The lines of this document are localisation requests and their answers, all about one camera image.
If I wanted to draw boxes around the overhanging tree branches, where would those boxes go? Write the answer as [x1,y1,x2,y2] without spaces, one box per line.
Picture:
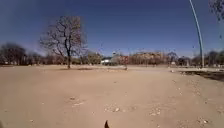
[209,0,224,22]

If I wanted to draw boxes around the sandy dirt ground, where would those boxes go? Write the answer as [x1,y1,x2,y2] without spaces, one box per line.
[0,64,224,128]

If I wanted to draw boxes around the large bare tree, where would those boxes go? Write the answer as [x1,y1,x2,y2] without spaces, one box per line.
[39,15,88,70]

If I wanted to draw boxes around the robot's own part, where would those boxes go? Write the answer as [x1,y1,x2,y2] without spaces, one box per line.
[103,120,111,128]

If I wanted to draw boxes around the tall pale curved pole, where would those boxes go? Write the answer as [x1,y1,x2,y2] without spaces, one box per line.
[188,0,205,70]

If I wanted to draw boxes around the row of bare trees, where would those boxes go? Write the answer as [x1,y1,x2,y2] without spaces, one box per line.
[0,42,224,67]

